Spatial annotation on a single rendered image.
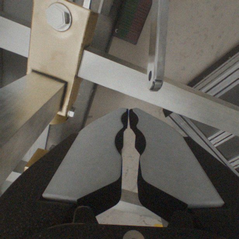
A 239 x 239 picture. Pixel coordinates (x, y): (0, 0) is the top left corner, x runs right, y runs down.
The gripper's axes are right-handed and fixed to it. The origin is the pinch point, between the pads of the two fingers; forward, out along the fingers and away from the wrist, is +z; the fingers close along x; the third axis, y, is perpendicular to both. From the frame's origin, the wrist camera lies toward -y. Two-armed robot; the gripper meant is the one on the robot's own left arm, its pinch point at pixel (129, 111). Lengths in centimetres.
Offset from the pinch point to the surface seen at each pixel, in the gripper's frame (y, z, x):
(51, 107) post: 1.1, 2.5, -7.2
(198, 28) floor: -4, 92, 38
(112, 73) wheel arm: -0.9, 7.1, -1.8
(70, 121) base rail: 14.4, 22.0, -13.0
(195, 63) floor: 14, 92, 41
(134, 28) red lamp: -4.9, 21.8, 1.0
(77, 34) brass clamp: -4.8, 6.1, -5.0
